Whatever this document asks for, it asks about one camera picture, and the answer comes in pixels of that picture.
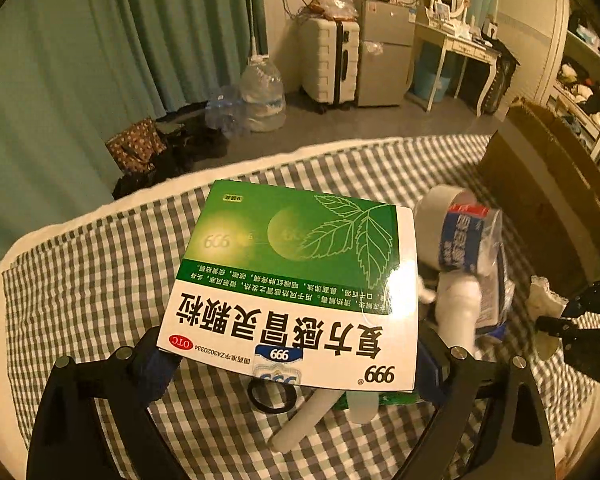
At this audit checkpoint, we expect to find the green white medicine box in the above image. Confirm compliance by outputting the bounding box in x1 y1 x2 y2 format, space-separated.
157 180 418 392

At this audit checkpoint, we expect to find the brown cardboard box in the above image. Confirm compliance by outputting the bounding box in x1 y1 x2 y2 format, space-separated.
478 98 600 297

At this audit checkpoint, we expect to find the blue white wrapped pack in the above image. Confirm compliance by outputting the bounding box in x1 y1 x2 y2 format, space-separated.
439 204 506 334

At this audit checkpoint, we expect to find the green plastic packet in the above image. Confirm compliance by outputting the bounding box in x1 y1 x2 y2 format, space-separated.
332 391 422 411

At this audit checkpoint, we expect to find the white plastic tube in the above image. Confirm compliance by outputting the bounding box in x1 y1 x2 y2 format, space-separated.
268 389 341 454

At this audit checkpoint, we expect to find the white wardrobe shelving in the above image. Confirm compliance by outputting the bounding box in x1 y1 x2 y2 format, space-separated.
495 0 600 162

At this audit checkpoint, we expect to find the black hanging bag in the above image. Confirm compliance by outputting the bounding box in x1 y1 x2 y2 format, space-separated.
481 40 519 115

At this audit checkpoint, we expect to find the white dressing table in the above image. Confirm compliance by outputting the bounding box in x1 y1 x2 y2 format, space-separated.
407 23 501 117

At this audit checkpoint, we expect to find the brown patterned bag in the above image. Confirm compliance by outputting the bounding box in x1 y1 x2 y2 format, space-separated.
105 117 166 174

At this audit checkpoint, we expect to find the blue waste bin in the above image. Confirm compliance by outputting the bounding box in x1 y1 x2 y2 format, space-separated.
412 42 455 103

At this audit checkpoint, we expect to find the grey mini fridge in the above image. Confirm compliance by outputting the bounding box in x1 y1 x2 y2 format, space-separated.
356 0 415 107

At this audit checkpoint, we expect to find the white suitcase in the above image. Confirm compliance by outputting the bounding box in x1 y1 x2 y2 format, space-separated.
299 18 360 114

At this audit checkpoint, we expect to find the large clear water jug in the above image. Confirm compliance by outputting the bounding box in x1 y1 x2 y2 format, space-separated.
239 36 286 132

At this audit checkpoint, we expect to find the large green curtain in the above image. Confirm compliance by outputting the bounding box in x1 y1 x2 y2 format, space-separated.
0 0 266 260

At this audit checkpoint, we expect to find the black hair tie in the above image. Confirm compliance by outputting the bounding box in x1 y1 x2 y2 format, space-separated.
247 378 300 415

